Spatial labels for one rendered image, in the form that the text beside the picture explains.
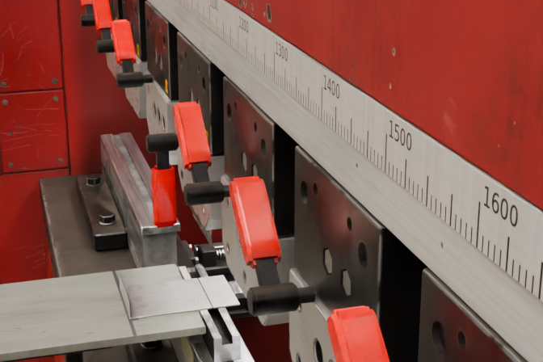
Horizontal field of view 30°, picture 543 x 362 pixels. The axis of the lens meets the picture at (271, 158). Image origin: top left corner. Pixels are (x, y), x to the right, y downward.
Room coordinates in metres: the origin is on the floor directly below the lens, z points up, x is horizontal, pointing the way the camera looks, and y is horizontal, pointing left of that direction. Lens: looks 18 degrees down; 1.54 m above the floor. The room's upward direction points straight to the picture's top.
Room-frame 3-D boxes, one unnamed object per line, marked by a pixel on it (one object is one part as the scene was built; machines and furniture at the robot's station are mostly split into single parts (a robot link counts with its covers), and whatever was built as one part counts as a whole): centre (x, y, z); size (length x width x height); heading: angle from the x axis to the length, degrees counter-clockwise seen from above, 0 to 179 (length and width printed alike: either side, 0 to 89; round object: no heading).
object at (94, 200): (1.68, 0.30, 0.89); 0.30 x 0.05 x 0.03; 16
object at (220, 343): (1.10, 0.08, 0.98); 0.20 x 0.03 x 0.03; 16
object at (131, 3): (1.33, 0.15, 1.26); 0.15 x 0.09 x 0.17; 16
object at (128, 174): (1.65, 0.23, 0.92); 0.50 x 0.06 x 0.10; 16
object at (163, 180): (0.95, 0.10, 1.20); 0.04 x 0.02 x 0.10; 106
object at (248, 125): (0.76, -0.02, 1.26); 0.15 x 0.09 x 0.17; 16
